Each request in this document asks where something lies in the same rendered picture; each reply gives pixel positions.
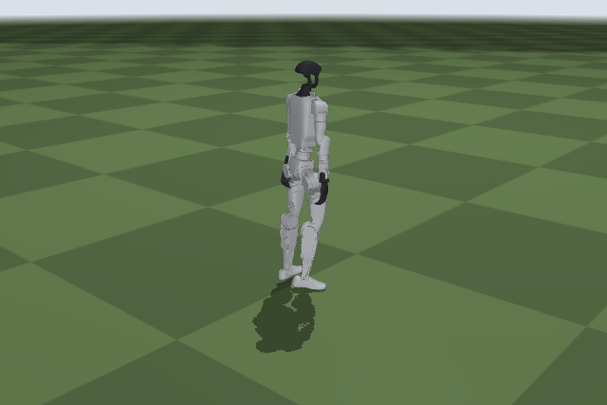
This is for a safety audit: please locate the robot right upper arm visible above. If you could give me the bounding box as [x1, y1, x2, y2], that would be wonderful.
[311, 100, 331, 147]

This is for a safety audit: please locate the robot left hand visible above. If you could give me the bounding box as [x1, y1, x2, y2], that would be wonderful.
[281, 156, 292, 188]

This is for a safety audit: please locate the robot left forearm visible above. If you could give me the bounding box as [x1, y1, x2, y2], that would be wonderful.
[286, 132, 298, 162]

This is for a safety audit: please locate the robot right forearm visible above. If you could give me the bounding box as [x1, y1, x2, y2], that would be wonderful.
[317, 137, 331, 179]

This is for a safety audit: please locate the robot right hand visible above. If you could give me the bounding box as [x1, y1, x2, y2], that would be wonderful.
[314, 172, 329, 205]

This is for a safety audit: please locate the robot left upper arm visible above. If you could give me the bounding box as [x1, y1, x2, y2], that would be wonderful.
[285, 94, 292, 134]

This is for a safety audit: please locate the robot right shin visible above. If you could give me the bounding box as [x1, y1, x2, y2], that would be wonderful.
[300, 226, 320, 281]

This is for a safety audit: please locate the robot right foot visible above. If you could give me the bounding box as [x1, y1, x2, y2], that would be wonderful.
[291, 275, 326, 290]

